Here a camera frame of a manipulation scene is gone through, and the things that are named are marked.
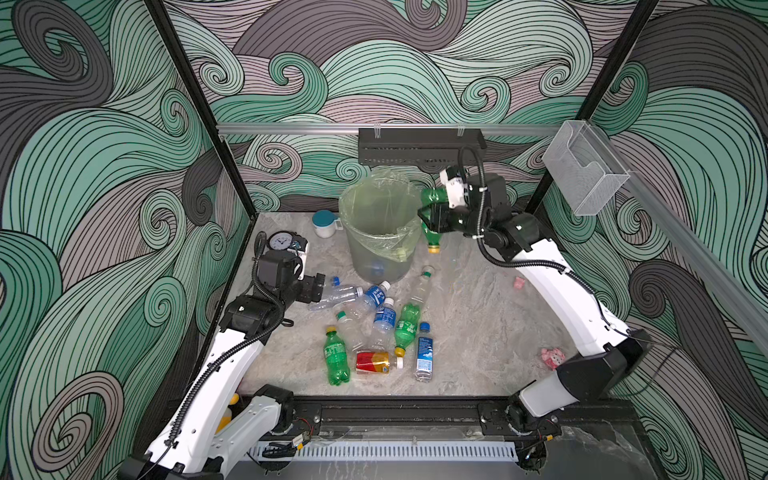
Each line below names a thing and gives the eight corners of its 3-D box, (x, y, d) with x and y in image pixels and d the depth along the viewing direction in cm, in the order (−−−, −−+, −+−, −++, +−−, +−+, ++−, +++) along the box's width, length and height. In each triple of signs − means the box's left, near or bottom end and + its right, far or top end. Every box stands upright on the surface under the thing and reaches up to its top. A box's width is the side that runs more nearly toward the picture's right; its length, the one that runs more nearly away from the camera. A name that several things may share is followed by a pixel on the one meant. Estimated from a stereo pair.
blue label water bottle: (414, 380, 81) (416, 374, 77) (418, 326, 91) (420, 319, 87) (429, 382, 81) (432, 377, 77) (431, 328, 91) (434, 321, 87)
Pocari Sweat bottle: (371, 355, 85) (371, 348, 81) (372, 306, 96) (372, 297, 91) (396, 355, 86) (397, 348, 81) (394, 306, 96) (395, 297, 91)
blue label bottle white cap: (349, 314, 91) (348, 309, 89) (379, 281, 99) (379, 275, 96) (363, 325, 89) (363, 320, 86) (393, 290, 97) (393, 284, 94)
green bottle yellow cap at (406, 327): (386, 353, 85) (387, 347, 81) (403, 307, 95) (404, 299, 91) (406, 361, 84) (408, 355, 80) (421, 313, 94) (423, 305, 90)
